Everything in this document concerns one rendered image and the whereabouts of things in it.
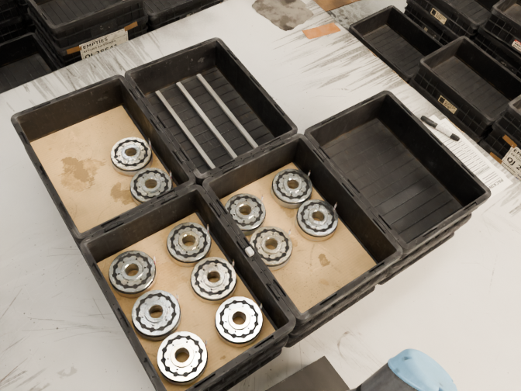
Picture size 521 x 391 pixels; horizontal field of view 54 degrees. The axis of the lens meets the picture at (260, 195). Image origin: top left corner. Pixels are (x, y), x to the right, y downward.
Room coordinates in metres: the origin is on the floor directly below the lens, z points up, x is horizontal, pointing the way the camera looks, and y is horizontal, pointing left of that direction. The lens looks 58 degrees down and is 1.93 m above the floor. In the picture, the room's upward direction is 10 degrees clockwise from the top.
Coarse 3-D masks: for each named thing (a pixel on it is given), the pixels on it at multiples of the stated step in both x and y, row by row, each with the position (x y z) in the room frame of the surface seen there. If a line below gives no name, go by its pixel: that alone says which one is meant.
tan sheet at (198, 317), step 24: (192, 216) 0.59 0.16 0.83; (144, 240) 0.51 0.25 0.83; (168, 264) 0.46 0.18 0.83; (168, 288) 0.40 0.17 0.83; (240, 288) 0.43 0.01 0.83; (192, 312) 0.36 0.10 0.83; (216, 336) 0.32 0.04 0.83; (264, 336) 0.33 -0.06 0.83; (216, 360) 0.27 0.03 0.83; (168, 384) 0.20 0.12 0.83; (192, 384) 0.21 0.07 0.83
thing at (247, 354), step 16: (160, 208) 0.55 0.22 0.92; (112, 224) 0.49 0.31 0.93; (128, 224) 0.50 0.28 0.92; (224, 224) 0.53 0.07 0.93; (240, 240) 0.50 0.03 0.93; (96, 272) 0.37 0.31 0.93; (256, 272) 0.43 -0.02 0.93; (272, 288) 0.41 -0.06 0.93; (112, 304) 0.31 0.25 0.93; (128, 320) 0.29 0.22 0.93; (288, 320) 0.34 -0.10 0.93; (128, 336) 0.26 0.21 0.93; (272, 336) 0.31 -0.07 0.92; (144, 352) 0.23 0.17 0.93; (256, 352) 0.27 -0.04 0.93; (224, 368) 0.23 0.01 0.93; (160, 384) 0.18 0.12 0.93; (208, 384) 0.20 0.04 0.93
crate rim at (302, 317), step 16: (256, 160) 0.73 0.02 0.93; (320, 160) 0.76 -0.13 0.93; (336, 176) 0.72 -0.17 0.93; (208, 192) 0.61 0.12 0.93; (352, 192) 0.68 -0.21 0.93; (224, 208) 0.58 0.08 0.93; (256, 256) 0.47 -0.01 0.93; (400, 256) 0.53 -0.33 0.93; (368, 272) 0.48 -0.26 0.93; (352, 288) 0.44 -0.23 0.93; (288, 304) 0.38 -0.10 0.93; (320, 304) 0.39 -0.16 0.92; (304, 320) 0.35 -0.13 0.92
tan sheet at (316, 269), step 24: (240, 192) 0.69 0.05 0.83; (264, 192) 0.70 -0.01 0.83; (312, 192) 0.72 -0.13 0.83; (288, 216) 0.64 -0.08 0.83; (336, 240) 0.60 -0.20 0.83; (288, 264) 0.51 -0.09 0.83; (312, 264) 0.52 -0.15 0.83; (336, 264) 0.53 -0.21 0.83; (360, 264) 0.54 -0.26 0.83; (288, 288) 0.45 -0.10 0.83; (312, 288) 0.46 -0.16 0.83; (336, 288) 0.47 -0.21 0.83
